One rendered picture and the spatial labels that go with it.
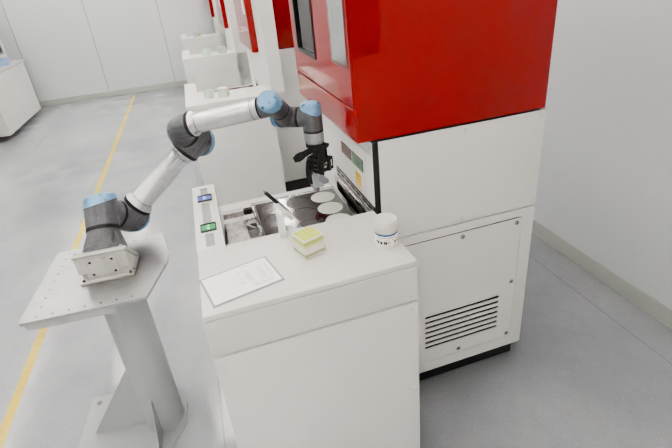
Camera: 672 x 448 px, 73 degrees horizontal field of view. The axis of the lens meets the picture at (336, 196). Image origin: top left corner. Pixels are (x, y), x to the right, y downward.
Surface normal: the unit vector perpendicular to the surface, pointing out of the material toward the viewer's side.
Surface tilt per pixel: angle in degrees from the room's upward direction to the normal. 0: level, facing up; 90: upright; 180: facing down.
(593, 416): 0
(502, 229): 90
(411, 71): 90
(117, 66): 90
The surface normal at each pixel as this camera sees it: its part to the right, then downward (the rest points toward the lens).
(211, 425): -0.09, -0.89
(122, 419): 0.24, 0.41
